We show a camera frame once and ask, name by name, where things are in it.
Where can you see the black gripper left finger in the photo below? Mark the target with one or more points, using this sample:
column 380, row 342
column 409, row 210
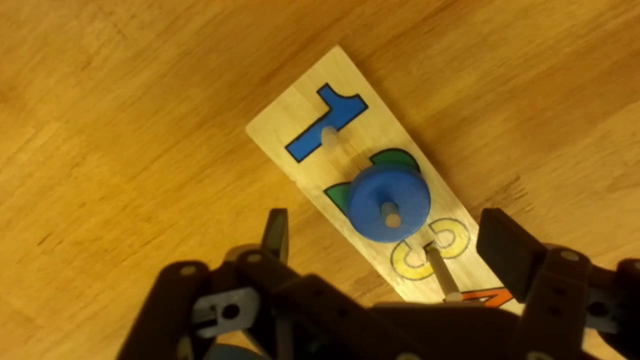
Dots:
column 200, row 307

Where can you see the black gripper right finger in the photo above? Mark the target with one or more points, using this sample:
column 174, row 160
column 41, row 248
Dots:
column 533, row 267

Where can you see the blue disk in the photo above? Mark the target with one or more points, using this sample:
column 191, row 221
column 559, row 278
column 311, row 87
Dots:
column 386, row 202

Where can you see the wooden number peg base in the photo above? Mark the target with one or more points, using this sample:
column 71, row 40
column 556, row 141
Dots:
column 332, row 133

